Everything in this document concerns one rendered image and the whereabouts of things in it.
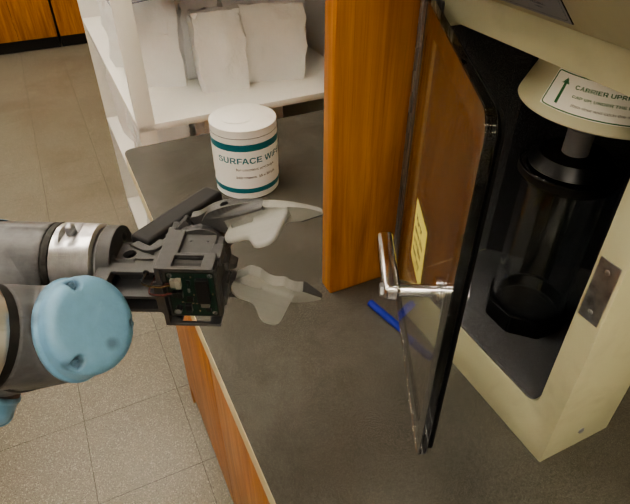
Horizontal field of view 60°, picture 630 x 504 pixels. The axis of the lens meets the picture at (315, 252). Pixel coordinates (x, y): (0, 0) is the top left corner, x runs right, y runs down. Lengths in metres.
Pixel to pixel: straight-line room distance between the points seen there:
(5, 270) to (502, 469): 0.57
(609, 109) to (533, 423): 0.36
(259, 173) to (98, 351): 0.72
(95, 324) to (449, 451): 0.46
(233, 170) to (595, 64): 0.73
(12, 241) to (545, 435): 0.60
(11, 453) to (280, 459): 1.42
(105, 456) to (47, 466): 0.17
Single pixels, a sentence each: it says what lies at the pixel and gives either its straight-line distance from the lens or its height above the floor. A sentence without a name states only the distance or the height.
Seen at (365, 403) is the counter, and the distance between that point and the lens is 0.75.
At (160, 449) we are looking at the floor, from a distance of 1.88.
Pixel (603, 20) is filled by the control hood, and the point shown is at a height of 1.43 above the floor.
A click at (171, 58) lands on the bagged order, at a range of 1.69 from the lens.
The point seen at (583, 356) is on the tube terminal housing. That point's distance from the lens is 0.61.
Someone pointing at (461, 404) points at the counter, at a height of 0.94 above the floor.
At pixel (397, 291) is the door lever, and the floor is 1.20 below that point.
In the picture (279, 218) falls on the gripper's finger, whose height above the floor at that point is 1.25.
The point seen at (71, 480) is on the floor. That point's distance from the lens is 1.90.
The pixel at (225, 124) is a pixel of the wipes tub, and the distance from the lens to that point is 1.07.
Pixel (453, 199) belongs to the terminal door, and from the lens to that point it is 0.46.
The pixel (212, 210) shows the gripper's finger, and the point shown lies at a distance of 0.52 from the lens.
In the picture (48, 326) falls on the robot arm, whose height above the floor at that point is 1.27.
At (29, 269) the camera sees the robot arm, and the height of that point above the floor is 1.21.
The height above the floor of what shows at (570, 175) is 1.25.
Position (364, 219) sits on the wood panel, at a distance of 0.83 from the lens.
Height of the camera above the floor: 1.54
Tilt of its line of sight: 38 degrees down
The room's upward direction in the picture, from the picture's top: straight up
